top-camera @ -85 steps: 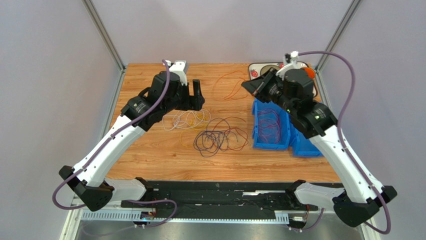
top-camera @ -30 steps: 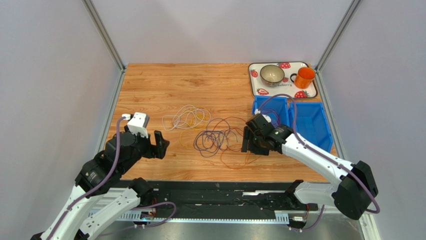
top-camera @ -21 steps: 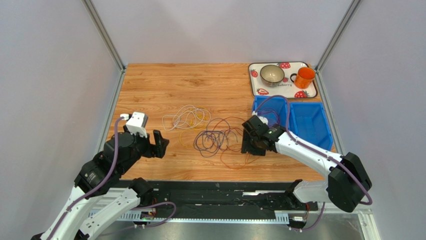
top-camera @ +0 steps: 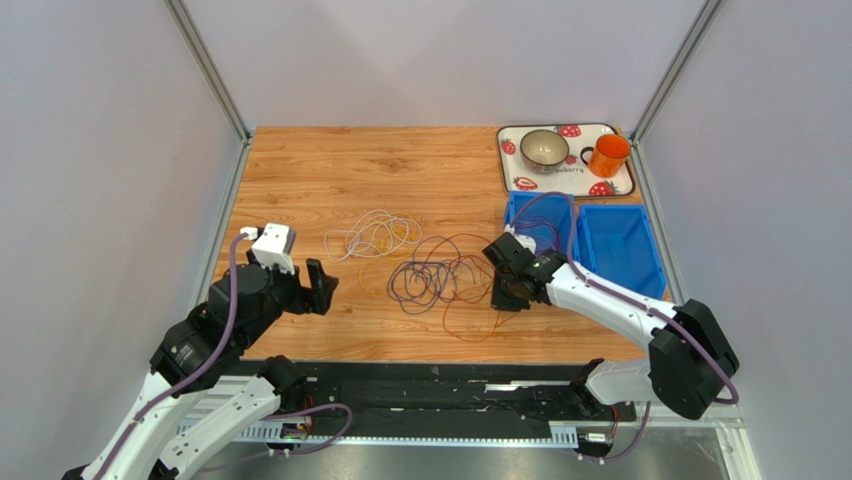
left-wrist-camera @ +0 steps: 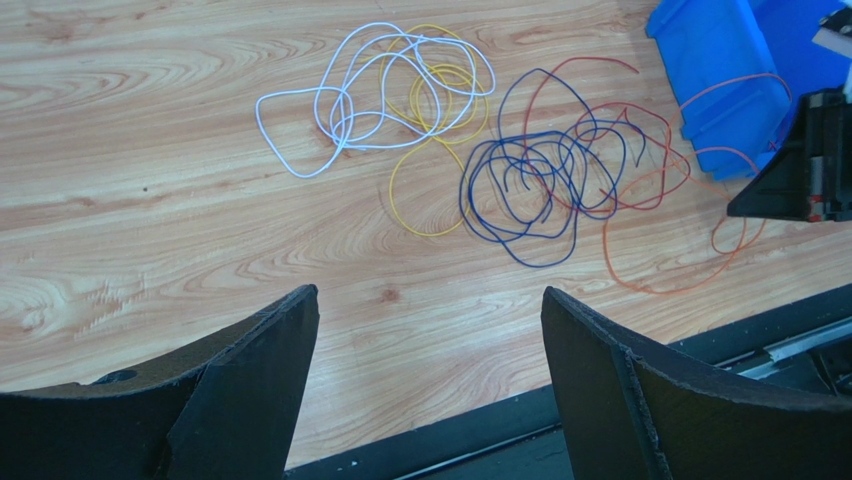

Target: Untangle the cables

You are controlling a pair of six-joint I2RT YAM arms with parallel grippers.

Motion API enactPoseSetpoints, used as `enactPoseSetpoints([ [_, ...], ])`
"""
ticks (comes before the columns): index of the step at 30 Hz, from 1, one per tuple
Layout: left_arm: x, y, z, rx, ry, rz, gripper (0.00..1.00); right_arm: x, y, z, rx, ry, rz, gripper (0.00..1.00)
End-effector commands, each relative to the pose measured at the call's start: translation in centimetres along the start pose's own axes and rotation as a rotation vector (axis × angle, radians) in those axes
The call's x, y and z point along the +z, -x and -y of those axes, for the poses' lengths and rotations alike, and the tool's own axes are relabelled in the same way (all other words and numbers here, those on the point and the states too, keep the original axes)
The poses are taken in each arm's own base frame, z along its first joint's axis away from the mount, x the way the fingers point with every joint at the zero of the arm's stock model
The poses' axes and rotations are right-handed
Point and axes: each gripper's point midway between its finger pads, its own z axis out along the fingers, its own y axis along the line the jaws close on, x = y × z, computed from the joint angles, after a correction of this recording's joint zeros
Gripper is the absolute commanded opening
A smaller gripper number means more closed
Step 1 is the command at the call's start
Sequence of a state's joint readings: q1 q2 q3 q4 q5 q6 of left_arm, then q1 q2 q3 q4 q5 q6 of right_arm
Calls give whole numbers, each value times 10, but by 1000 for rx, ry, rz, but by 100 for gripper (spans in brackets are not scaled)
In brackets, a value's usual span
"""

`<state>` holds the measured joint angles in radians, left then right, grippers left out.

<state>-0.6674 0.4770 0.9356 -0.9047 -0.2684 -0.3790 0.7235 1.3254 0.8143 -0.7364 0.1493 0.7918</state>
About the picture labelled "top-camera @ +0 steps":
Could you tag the aluminium frame post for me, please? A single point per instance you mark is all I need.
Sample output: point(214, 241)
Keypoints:
point(698, 29)
point(194, 40)

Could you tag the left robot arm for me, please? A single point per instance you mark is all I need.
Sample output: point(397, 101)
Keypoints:
point(192, 357)

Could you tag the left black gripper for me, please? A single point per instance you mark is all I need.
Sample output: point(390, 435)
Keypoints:
point(318, 296)

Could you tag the left blue plastic bin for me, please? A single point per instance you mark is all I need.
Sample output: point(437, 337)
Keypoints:
point(550, 218)

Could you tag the right aluminium frame post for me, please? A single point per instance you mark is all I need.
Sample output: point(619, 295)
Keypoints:
point(698, 29)

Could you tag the right blue plastic bin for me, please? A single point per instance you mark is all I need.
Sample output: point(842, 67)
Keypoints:
point(616, 242)

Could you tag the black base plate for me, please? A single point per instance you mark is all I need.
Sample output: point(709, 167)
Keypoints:
point(457, 399)

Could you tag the slotted cable duct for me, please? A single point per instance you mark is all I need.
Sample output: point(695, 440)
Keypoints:
point(558, 435)

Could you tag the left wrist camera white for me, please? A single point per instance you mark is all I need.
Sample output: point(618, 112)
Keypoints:
point(271, 246)

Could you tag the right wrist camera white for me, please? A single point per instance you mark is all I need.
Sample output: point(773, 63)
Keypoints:
point(526, 241)

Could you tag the blue plastic bin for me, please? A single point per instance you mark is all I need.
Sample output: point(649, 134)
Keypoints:
point(550, 218)
point(616, 242)

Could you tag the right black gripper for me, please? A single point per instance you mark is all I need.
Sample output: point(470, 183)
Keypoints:
point(509, 281)

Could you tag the ceramic bowl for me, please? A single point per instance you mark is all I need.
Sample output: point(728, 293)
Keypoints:
point(543, 150)

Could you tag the left aluminium frame post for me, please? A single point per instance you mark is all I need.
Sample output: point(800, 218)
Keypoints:
point(194, 40)

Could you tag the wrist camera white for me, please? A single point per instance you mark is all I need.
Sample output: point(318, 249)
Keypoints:
point(526, 241)
point(271, 246)

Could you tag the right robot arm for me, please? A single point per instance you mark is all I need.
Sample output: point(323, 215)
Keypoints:
point(688, 363)

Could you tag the orange mug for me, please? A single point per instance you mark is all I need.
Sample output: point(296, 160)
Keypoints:
point(607, 156)

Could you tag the strawberry print tray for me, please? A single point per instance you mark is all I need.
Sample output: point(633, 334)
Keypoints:
point(572, 176)

